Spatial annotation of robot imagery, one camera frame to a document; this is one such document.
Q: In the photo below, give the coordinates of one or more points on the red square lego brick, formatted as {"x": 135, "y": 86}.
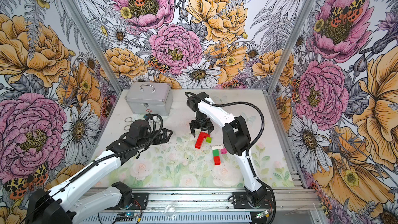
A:
{"x": 199, "y": 142}

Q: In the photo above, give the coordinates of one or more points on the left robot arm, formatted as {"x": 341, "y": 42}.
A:
{"x": 62, "y": 203}

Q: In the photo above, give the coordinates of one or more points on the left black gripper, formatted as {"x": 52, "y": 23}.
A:
{"x": 165, "y": 139}

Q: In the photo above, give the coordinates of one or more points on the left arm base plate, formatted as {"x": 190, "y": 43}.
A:
{"x": 133, "y": 201}

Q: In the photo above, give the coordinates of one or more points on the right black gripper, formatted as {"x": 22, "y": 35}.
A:
{"x": 210, "y": 127}

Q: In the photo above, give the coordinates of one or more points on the aluminium front rail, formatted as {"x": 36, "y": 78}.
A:
{"x": 214, "y": 205}

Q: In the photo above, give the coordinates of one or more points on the silver metal case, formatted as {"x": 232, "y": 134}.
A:
{"x": 154, "y": 98}

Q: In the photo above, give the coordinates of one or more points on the pink lego brick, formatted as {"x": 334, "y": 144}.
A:
{"x": 223, "y": 151}

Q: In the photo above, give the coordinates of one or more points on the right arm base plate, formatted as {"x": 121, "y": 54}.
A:
{"x": 247, "y": 200}

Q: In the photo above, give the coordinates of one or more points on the red long lego brick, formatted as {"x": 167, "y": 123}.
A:
{"x": 204, "y": 135}

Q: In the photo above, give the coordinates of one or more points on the red tall lego brick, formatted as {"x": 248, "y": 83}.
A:
{"x": 217, "y": 160}

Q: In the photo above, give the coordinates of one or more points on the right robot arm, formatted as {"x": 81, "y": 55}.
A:
{"x": 236, "y": 138}

